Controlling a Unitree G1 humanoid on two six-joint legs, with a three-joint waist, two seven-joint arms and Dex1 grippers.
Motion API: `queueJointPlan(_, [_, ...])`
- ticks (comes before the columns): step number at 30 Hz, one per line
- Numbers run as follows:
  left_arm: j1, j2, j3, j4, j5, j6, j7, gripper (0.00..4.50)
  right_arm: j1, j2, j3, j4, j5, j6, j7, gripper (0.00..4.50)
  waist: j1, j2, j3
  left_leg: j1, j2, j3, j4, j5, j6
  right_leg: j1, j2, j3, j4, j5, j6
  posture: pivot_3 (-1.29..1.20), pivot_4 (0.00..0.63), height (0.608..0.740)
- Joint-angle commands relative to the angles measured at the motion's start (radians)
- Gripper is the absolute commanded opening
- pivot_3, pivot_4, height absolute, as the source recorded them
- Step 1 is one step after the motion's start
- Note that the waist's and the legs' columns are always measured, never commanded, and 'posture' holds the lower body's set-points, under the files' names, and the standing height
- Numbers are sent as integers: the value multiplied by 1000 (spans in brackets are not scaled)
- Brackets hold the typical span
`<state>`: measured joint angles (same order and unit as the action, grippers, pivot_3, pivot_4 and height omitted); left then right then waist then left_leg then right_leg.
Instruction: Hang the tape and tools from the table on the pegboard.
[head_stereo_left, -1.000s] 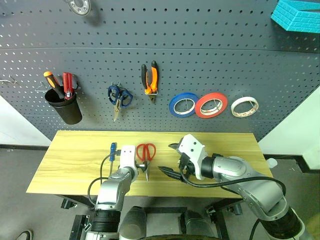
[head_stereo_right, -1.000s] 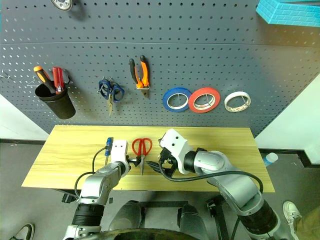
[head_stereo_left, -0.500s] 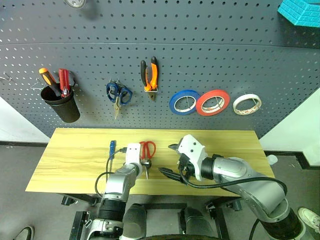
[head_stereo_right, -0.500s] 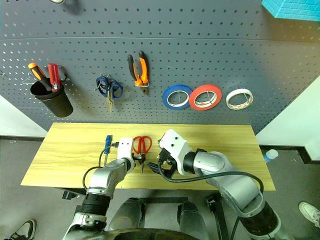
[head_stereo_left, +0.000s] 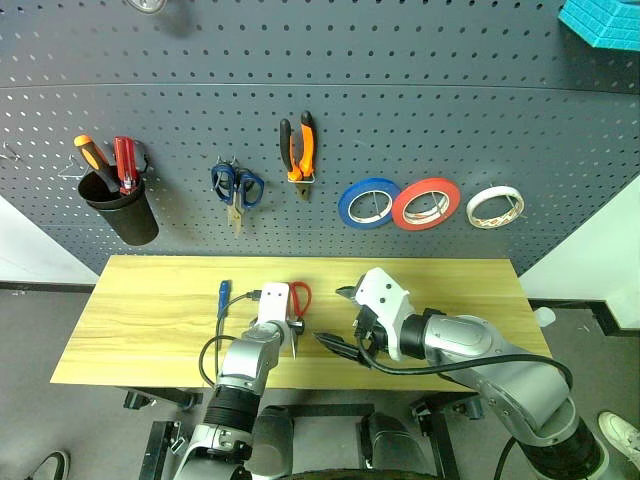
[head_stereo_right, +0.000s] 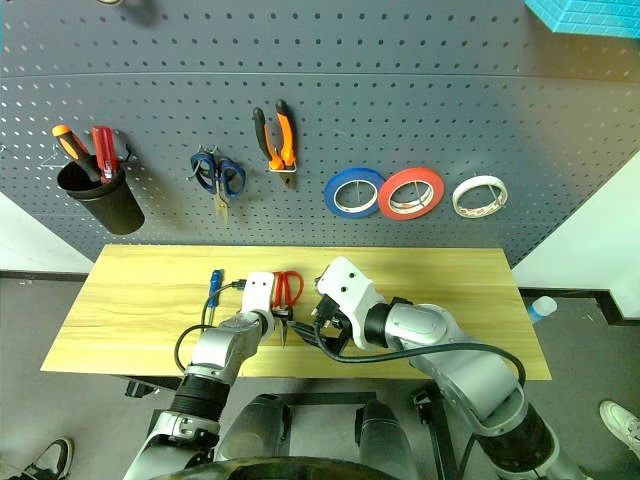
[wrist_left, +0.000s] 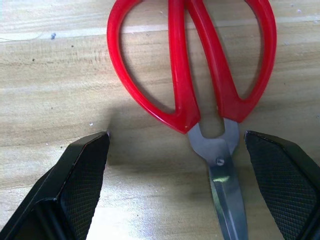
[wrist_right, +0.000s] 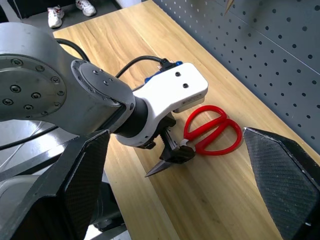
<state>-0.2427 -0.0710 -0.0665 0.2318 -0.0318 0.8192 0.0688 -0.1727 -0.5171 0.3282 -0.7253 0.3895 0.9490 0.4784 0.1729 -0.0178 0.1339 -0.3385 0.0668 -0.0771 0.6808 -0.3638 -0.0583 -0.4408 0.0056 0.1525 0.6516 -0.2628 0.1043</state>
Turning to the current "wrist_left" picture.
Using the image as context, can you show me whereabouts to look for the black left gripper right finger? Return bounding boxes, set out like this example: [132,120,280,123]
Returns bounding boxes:
[243,129,320,240]

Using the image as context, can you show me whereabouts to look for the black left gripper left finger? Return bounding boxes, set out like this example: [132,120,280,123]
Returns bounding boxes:
[0,131,111,240]

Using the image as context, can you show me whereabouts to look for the red handled scissors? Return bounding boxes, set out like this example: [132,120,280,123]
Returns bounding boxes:
[106,0,278,240]

